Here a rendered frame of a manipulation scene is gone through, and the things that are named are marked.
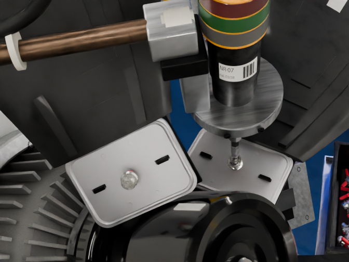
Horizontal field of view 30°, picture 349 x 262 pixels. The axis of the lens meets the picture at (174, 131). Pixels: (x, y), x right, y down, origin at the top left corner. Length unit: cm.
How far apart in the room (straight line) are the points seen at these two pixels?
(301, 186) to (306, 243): 82
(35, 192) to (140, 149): 14
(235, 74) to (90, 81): 11
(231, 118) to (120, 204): 12
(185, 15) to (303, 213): 43
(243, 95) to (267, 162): 14
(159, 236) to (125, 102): 10
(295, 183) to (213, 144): 21
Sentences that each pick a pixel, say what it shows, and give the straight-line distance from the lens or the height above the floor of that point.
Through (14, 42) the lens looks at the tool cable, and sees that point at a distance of 40.
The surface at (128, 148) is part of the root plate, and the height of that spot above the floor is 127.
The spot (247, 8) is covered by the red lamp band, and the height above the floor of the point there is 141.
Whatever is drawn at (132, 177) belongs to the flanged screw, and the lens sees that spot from 49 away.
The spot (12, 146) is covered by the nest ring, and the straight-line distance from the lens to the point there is 65.
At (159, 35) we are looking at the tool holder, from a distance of 39.
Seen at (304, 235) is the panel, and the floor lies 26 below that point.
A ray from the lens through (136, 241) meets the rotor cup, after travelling 51.
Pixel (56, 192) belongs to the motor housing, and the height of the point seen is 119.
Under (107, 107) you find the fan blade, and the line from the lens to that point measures 48.
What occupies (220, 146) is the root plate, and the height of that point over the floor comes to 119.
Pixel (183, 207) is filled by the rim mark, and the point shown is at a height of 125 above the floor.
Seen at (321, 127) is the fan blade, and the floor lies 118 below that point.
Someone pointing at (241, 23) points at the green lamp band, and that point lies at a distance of 38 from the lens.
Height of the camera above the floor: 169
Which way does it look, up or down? 58 degrees down
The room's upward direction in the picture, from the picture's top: 9 degrees counter-clockwise
